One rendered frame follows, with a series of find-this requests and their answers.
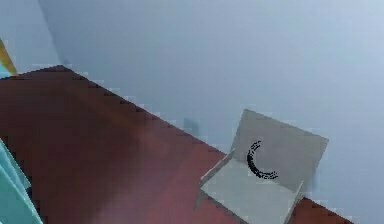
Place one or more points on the teal slanted block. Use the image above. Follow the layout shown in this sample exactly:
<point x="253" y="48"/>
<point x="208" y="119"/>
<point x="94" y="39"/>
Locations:
<point x="13" y="200"/>

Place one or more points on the yellow slanted bar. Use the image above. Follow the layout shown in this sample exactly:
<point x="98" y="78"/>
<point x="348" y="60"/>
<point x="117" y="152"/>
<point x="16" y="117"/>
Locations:
<point x="6" y="60"/>

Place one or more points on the grey chair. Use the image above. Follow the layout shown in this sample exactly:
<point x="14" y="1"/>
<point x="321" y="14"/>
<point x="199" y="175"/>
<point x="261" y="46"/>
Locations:
<point x="253" y="196"/>

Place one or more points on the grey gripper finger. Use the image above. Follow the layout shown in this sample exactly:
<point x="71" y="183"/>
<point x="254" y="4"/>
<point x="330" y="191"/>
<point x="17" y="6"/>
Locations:
<point x="250" y="163"/>

